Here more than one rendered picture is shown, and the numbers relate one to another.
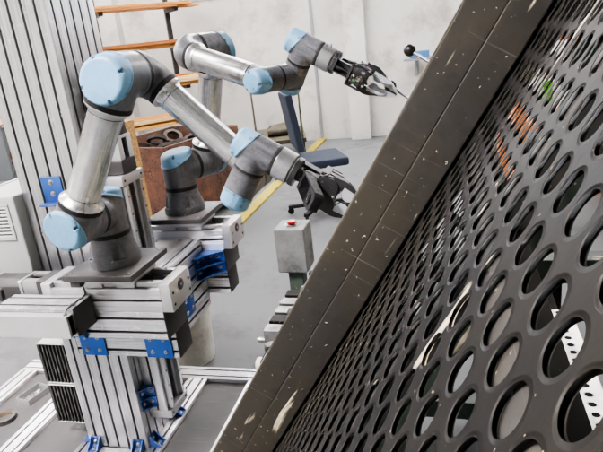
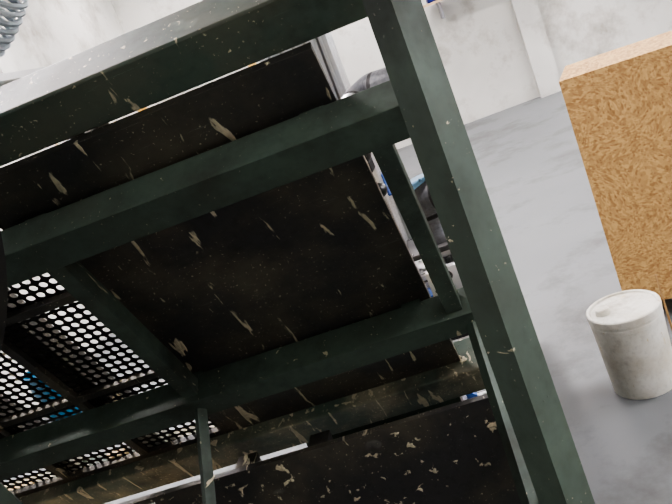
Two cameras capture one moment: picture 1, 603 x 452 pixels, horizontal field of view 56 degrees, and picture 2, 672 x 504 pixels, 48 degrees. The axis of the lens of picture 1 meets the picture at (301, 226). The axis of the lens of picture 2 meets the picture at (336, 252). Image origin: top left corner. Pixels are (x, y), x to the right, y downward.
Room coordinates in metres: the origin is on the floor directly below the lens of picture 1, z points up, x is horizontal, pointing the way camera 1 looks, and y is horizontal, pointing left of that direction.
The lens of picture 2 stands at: (1.49, -2.08, 1.81)
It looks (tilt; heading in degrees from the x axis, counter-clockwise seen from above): 15 degrees down; 85
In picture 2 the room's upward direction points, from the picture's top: 22 degrees counter-clockwise
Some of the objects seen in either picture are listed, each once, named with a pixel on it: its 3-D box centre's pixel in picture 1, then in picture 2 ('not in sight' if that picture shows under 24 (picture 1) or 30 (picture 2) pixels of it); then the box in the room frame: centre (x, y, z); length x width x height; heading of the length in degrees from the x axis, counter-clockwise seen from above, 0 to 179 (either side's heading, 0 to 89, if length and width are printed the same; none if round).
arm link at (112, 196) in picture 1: (102, 208); not in sight; (1.57, 0.56, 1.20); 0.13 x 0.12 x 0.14; 164
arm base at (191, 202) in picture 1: (183, 197); (432, 225); (2.06, 0.43, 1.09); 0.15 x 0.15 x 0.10
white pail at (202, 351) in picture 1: (185, 318); (632, 333); (2.76, 0.69, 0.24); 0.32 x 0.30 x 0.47; 165
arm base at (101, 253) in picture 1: (112, 245); not in sight; (1.58, 0.56, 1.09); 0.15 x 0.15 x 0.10
